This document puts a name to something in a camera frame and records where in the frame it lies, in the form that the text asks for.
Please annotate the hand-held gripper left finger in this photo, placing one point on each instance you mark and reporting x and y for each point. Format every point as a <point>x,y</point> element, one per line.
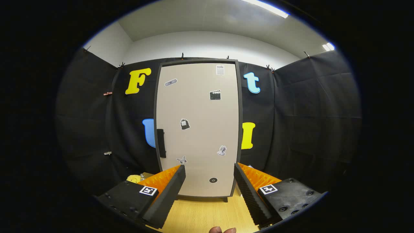
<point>168,197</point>

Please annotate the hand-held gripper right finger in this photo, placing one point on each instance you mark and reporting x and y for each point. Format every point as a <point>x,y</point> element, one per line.
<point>249,194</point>

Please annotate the grey shoe cabinet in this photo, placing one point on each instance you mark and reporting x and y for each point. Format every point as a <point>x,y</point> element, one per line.
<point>197,60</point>

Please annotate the yellow pineapple plush toy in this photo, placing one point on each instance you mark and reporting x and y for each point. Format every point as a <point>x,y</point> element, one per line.
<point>133,178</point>

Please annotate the black backdrop cloth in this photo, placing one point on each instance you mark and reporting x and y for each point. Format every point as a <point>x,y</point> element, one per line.
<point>307,113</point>

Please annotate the small ceiling light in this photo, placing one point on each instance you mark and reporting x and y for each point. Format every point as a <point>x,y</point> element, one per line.
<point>328,47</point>

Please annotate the long ceiling light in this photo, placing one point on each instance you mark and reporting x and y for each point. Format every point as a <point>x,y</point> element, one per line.
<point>268,8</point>

